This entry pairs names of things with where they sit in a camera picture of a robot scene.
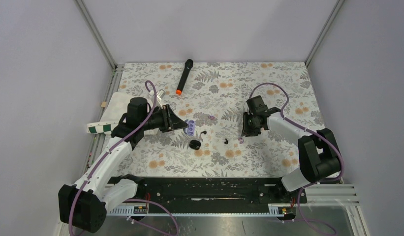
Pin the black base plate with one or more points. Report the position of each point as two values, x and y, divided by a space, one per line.
204 195

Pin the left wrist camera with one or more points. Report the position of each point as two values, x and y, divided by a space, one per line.
159 97

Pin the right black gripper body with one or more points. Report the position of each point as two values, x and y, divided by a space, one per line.
250 127

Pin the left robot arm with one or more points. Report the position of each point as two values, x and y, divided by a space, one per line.
86 203

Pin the floral tablecloth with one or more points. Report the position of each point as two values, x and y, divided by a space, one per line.
220 90

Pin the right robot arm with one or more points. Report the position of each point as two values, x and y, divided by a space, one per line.
318 154

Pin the green white checkered mat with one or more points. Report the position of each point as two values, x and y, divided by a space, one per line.
112 114

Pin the black microphone orange tip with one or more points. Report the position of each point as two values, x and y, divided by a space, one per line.
184 76

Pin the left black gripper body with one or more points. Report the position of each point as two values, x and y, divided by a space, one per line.
165 124

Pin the black earbud charging case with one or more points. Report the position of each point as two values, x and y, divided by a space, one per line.
195 144

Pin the purple earbud charging case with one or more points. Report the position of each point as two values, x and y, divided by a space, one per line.
190 129

